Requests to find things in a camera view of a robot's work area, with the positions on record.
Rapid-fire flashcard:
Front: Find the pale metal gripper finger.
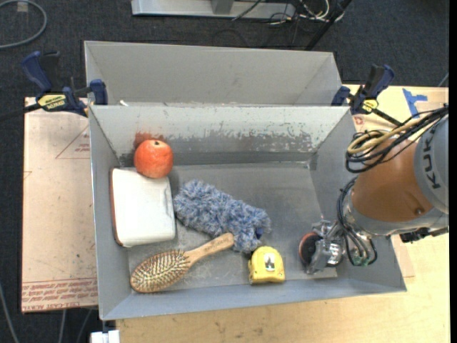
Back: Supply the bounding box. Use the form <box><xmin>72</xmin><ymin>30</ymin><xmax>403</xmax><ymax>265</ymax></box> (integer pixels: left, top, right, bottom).
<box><xmin>306</xmin><ymin>240</ymin><xmax>344</xmax><ymax>275</ymax></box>

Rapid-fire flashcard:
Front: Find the red-brown round disc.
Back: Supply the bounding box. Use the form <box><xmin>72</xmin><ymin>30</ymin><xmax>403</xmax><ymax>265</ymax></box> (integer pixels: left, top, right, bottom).
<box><xmin>298</xmin><ymin>231</ymin><xmax>321</xmax><ymax>266</ymax></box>

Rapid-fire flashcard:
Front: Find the yellow tape measure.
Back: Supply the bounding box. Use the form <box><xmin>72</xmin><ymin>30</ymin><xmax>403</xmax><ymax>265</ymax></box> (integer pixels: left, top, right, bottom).
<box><xmin>248</xmin><ymin>245</ymin><xmax>286</xmax><ymax>286</ymax></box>

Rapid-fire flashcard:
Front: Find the grey metal bin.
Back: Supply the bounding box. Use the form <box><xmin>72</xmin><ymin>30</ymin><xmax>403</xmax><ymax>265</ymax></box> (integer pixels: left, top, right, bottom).
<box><xmin>84</xmin><ymin>40</ymin><xmax>408</xmax><ymax>322</ymax></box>

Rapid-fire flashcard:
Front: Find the blue fluffy duster cloth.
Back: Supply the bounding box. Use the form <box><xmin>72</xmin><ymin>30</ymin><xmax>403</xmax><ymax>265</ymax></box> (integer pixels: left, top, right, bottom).
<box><xmin>172</xmin><ymin>179</ymin><xmax>272</xmax><ymax>254</ymax></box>

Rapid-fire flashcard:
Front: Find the wooden hairbrush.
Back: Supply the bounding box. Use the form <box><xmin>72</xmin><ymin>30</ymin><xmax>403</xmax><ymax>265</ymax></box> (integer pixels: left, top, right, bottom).
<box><xmin>129</xmin><ymin>232</ymin><xmax>236</xmax><ymax>294</ymax></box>

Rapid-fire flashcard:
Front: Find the white rectangular box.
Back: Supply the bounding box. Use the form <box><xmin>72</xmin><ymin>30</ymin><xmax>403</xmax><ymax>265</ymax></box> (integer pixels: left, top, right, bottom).
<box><xmin>109</xmin><ymin>167</ymin><xmax>177</xmax><ymax>249</ymax></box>

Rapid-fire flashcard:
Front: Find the orange fruit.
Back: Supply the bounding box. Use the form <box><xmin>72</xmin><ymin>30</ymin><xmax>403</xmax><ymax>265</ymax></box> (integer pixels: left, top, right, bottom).
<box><xmin>133</xmin><ymin>139</ymin><xmax>175</xmax><ymax>179</ymax></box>

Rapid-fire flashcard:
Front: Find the brown cardboard board red print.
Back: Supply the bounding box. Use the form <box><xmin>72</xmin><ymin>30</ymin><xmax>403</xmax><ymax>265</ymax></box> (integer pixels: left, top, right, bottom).
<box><xmin>21</xmin><ymin>96</ymin><xmax>417</xmax><ymax>314</ymax></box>

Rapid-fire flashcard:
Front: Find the black cylinder on white bracket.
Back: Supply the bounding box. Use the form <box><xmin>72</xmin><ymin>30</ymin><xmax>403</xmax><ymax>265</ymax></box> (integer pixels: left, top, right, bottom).
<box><xmin>398</xmin><ymin>226</ymin><xmax>449</xmax><ymax>244</ymax></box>

